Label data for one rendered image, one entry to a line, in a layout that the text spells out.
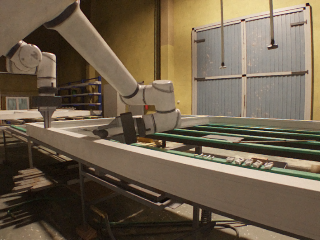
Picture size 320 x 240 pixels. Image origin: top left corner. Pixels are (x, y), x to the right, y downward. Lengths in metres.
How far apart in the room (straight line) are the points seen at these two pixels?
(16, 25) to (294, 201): 0.43
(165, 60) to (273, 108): 4.44
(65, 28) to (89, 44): 0.08
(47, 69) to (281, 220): 1.01
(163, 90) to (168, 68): 7.61
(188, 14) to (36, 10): 8.69
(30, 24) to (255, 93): 6.93
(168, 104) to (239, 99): 6.44
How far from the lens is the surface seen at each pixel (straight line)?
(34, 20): 0.33
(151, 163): 0.45
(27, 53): 0.88
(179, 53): 8.70
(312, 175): 0.63
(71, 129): 1.03
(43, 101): 1.05
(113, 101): 10.66
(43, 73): 1.05
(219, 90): 7.52
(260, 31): 7.39
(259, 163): 0.65
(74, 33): 0.62
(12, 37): 0.31
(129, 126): 0.87
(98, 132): 0.89
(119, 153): 0.53
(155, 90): 0.84
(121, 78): 0.77
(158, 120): 0.86
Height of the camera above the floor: 1.05
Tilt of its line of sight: 4 degrees down
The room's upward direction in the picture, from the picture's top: straight up
